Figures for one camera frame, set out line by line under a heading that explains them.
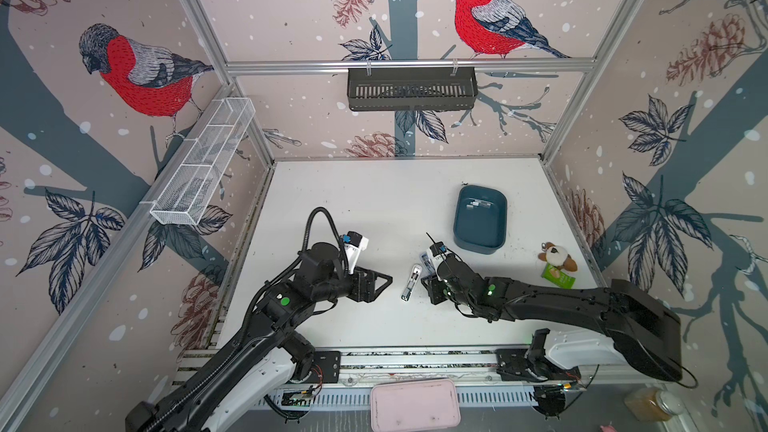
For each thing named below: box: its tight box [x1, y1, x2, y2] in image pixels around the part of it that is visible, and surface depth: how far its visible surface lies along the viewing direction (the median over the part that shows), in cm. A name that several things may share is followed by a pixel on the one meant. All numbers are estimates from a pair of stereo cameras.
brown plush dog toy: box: [538, 241, 578, 272], surface depth 92 cm
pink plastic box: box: [370, 378, 461, 432], surface depth 68 cm
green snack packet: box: [541, 262, 576, 289], surface depth 90 cm
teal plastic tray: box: [453, 185, 508, 255], surface depth 103 cm
